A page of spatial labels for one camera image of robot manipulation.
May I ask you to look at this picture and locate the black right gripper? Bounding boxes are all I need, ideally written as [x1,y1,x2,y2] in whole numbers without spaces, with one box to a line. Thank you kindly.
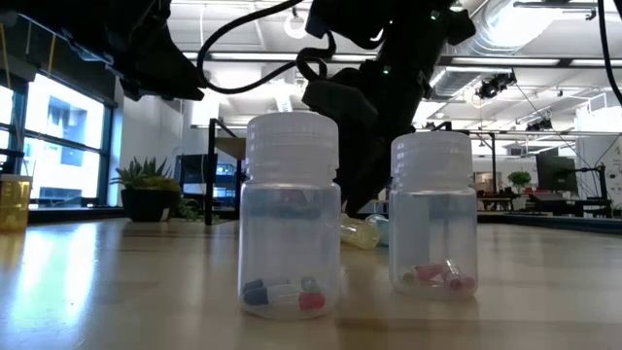
[300,52,434,218]

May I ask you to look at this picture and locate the teal translucent bottle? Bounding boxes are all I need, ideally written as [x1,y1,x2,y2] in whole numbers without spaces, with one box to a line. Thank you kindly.
[364,213,392,248]

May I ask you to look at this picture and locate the yellow translucent bottle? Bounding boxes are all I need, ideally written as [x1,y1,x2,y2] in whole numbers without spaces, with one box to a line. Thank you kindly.
[339,213,382,252]

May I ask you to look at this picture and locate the clear bottle pink capsules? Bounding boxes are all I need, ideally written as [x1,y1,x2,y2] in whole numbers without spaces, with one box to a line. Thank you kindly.
[388,130,480,301]

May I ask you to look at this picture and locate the clear bottle blue red capsules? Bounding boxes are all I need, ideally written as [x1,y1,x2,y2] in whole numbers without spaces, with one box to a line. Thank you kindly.
[236,112,342,322]

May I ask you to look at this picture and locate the wooden shelf black metal legs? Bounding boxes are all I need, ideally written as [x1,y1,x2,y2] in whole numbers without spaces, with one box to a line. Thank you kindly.
[204,118,456,227]

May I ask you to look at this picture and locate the green background plant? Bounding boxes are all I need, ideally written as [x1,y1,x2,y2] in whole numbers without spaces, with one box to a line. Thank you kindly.
[507,169,534,195]

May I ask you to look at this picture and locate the succulent plant black pot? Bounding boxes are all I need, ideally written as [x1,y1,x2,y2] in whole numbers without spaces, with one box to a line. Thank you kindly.
[115,155,218,225]

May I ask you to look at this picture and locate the black computer monitor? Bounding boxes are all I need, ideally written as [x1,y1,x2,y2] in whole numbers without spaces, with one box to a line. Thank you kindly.
[536,148,579,193]

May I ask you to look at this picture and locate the black ceiling light track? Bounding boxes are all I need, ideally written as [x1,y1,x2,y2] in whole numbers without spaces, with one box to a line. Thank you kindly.
[182,50,622,68]

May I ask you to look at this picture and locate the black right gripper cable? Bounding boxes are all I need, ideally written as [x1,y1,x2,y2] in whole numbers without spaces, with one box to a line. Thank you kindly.
[195,0,337,96]

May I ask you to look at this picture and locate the dark wall screen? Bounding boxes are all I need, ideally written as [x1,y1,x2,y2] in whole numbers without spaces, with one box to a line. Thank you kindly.
[174,154,220,198]

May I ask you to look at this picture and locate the white ring lamp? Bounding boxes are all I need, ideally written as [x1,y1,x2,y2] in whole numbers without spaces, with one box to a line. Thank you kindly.
[284,7,311,40]

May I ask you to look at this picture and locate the black aluminium table frame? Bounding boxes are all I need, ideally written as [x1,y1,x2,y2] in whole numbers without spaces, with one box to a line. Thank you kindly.
[26,206,622,235]

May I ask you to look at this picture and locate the thin black cable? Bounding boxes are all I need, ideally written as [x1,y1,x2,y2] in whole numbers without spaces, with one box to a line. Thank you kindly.
[596,0,622,107]

